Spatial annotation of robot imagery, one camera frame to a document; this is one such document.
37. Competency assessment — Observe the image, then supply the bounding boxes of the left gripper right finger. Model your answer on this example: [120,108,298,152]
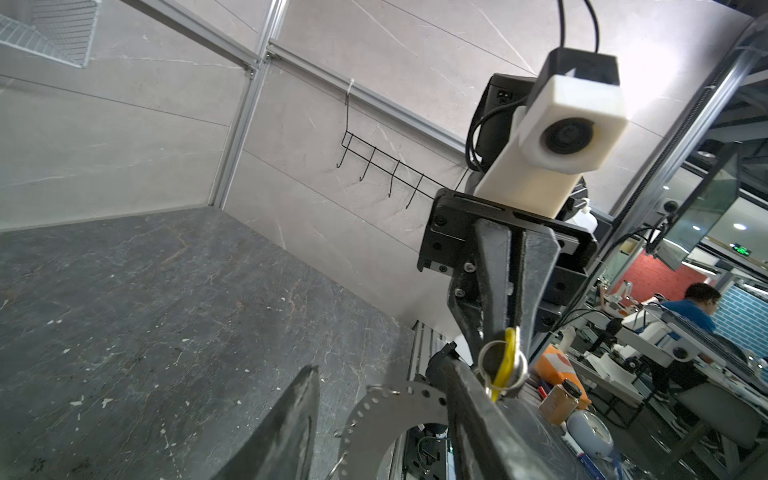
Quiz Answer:
[426,343,592,479]

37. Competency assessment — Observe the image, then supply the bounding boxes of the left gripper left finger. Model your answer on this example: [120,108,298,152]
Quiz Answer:
[214,365,320,479]

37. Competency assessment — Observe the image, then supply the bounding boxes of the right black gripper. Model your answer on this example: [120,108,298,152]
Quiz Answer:
[417,189,598,364]

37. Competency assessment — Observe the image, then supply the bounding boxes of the yellow key tag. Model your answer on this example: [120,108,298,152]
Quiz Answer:
[491,327,520,402]

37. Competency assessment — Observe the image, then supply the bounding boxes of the person in blue shirt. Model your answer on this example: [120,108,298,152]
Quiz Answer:
[651,283,748,403]

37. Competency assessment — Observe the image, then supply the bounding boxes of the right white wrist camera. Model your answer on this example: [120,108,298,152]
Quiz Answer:
[473,47,629,219]

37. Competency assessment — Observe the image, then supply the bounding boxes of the black wire hook rack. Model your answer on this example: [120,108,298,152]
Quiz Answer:
[335,91,448,210]

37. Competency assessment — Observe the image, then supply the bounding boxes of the white wire mesh basket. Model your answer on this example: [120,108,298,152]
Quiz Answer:
[1,0,101,69]

